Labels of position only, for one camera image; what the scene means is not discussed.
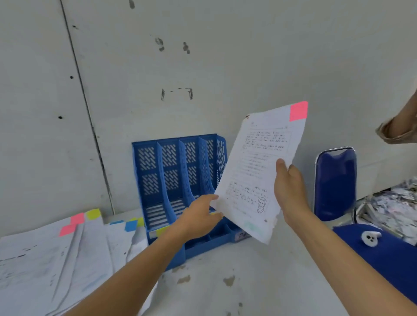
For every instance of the person's right hand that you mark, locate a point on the person's right hand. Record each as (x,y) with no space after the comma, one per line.
(291,195)

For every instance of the person's left hand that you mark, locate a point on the person's left hand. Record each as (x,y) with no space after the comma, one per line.
(195,219)

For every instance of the person's right thumb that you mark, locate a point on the person's right thumb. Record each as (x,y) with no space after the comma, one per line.
(281,171)

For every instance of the person's left thumb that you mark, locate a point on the person's left thumb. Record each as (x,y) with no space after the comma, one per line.
(205,200)

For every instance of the printed paper sheet pink tab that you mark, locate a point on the printed paper sheet pink tab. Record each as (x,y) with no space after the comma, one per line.
(257,162)

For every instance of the person's left forearm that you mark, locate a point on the person's left forearm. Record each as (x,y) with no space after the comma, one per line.
(130,276)

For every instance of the person's right forearm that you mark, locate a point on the person's right forearm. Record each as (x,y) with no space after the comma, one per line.
(338,267)

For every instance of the blue plastic file organizer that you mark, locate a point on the blue plastic file organizer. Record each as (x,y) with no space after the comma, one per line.
(169,182)

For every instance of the yellow sticky note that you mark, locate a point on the yellow sticky note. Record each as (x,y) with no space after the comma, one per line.
(162,231)

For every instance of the blue padded metal chair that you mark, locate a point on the blue padded metal chair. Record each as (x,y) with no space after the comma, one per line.
(335,185)

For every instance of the paper sheet with blue tabs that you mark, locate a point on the paper sheet with blue tabs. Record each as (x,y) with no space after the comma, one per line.
(119,241)

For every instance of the small white plastic object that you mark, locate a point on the small white plastic object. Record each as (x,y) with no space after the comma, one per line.
(370,238)

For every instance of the pile of crumpled papers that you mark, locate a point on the pile of crumpled papers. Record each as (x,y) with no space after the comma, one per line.
(391,208)

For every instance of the paper sheet with yellow tab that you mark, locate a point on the paper sheet with yellow tab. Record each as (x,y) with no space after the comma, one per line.
(89,257)

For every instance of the paper stack with pink tabs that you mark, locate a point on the paper stack with pink tabs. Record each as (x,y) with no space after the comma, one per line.
(29,270)

